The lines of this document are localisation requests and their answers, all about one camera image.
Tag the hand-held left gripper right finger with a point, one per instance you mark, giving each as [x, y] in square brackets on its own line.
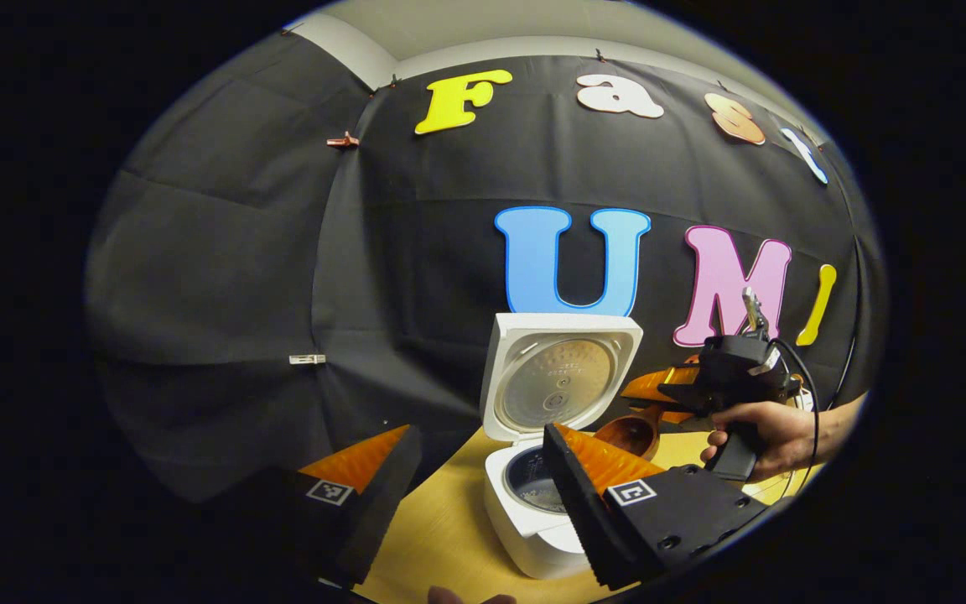
[584, 512]

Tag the black backdrop cloth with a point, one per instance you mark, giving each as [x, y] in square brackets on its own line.
[282, 252]

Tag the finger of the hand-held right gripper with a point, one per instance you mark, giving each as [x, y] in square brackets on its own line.
[659, 384]
[680, 415]

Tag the white rice cooker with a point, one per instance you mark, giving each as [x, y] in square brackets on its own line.
[525, 377]

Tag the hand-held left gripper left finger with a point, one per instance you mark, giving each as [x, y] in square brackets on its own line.
[382, 503]

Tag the wooden spoon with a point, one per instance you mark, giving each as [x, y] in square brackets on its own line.
[630, 436]

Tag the copper clip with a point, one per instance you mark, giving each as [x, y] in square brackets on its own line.
[342, 141]

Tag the silver clip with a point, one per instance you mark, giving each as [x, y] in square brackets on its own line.
[307, 359]

